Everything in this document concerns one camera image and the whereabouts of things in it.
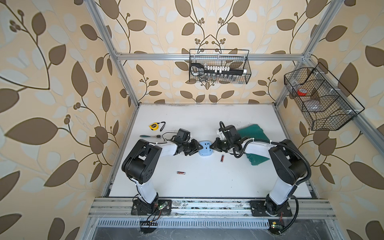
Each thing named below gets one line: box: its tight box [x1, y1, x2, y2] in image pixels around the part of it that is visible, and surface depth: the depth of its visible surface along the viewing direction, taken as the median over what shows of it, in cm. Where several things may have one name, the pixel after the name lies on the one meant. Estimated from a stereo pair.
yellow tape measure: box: [149, 121, 166, 132], surface depth 107 cm
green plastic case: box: [238, 124, 277, 166], surface depth 70 cm
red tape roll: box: [297, 88, 308, 97], surface depth 83 cm
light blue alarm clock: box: [198, 140, 214, 157], surface depth 94 cm
